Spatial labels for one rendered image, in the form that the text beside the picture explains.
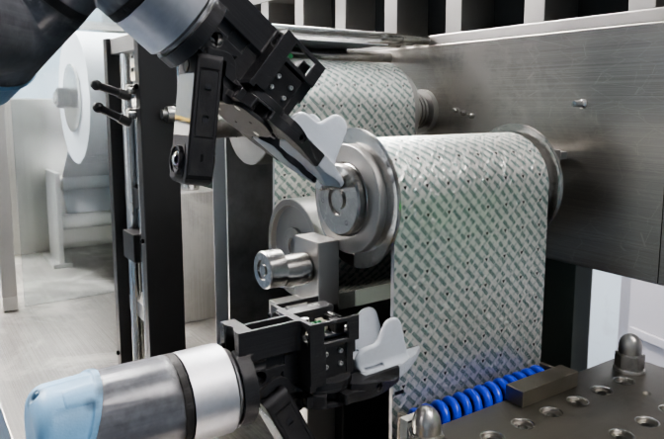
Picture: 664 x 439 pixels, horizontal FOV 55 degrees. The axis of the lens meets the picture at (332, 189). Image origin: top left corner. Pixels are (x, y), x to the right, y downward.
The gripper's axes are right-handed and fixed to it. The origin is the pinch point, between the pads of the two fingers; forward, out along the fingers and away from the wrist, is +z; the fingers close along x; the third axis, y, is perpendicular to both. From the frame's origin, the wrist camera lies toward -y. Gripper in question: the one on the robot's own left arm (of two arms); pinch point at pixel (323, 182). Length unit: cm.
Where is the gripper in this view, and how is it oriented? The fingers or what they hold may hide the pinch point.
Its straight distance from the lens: 64.2
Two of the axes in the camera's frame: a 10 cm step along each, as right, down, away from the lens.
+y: 5.3, -8.1, 2.5
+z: 6.4, 5.7, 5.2
